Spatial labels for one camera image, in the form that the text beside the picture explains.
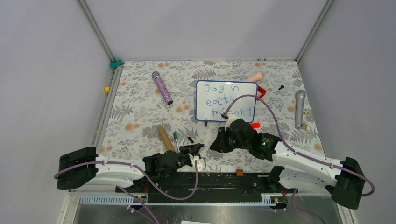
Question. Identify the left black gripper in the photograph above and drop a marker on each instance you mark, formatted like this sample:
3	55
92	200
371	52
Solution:
193	150

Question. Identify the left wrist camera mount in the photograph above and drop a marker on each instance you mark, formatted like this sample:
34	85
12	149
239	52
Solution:
198	163

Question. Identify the red cube block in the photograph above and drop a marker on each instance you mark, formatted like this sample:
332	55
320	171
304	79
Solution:
255	125

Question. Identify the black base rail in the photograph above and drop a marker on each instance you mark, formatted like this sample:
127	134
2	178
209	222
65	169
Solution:
209	188

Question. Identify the blue-framed whiteboard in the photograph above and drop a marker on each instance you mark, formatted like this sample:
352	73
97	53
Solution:
214	97

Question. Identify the brown cork cylinder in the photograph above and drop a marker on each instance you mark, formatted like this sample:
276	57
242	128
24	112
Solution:
239	172

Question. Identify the pink plastic cylinder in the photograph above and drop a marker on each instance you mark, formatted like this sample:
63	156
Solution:
256	77

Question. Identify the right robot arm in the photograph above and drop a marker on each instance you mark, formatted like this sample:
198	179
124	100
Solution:
343	181

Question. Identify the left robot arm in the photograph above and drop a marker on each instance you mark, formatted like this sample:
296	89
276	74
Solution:
86	167

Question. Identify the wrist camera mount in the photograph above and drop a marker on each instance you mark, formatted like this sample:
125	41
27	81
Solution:
230	118
198	163

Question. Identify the teal corner clip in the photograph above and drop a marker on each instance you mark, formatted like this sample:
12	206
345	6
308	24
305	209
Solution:
116	64

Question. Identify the red rectangular tray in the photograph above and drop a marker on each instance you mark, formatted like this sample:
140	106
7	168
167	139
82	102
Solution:
261	91

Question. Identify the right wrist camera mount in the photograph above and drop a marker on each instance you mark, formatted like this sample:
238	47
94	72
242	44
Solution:
230	118

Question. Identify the purple patterned microphone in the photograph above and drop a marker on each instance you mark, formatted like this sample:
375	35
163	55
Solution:
162	88

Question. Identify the small wooden cube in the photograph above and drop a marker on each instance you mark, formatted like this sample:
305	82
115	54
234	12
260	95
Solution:
304	126

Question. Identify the small yellow block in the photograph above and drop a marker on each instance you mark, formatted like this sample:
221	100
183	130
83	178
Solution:
107	89

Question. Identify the green-capped marker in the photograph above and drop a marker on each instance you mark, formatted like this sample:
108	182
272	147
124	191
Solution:
176	141

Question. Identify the black-capped marker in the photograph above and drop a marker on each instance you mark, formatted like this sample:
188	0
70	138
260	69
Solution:
190	140

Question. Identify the silver grey microphone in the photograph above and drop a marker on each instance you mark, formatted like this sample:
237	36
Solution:
299	108

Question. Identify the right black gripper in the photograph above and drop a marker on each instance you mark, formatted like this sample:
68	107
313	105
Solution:
220	144

